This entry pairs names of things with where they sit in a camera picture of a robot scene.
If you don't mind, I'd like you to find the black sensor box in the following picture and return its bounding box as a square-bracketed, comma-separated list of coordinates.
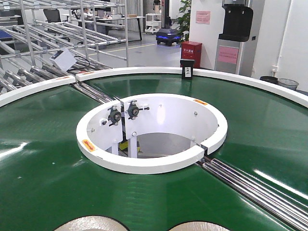
[180, 59, 195, 79]

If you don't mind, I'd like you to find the steel rollers right gap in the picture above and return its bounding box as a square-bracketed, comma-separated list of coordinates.
[196, 157, 308, 231]

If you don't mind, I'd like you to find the black waste bin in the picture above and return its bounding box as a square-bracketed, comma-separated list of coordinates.
[259, 76, 278, 85]

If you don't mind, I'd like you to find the red fire cabinet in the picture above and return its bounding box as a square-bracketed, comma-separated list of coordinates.
[181, 41, 202, 68]

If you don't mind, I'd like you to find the white outer rail left segment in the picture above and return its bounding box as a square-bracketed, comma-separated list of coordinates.
[0, 75, 76, 107]

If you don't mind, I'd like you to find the blue mobile robot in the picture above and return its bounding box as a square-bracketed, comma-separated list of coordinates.
[156, 28, 181, 46]

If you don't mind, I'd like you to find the white electrical box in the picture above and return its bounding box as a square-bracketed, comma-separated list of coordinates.
[50, 48, 77, 71]

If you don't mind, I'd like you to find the beige plate black rim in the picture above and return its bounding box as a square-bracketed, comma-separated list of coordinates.
[55, 216, 129, 231]

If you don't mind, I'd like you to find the steel roller rack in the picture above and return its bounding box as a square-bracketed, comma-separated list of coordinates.
[0, 0, 129, 94]

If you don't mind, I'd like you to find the green potted plant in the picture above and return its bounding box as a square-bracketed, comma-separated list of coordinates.
[177, 0, 192, 42]

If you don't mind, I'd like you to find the white outer guard rail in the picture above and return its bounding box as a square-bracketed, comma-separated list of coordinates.
[76, 66, 308, 107]

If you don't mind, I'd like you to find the grey mesh waste bin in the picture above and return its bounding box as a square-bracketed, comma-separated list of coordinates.
[278, 78, 299, 90]

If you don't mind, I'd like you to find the white inner conveyor ring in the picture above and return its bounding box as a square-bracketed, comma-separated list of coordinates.
[76, 93, 228, 175]

